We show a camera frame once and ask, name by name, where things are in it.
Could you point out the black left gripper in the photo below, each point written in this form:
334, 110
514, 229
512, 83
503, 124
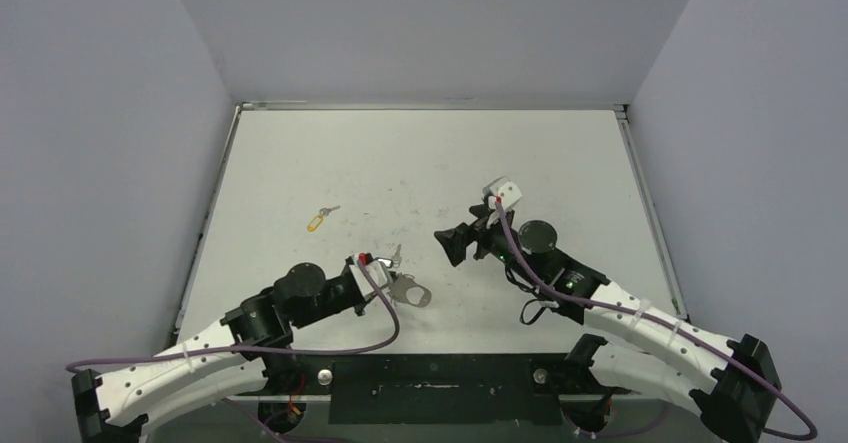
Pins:
360, 308

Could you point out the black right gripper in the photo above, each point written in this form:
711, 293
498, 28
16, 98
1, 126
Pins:
477, 240

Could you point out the silver carabiner keyring with rings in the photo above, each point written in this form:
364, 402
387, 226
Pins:
407, 291

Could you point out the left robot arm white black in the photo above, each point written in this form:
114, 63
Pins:
248, 350

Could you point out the yellow key tag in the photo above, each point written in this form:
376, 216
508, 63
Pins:
315, 223

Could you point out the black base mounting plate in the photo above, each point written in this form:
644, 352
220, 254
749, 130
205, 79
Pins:
438, 388

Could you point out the silver key with ring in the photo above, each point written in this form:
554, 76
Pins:
326, 211

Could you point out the aluminium front rail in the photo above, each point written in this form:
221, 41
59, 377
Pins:
635, 372

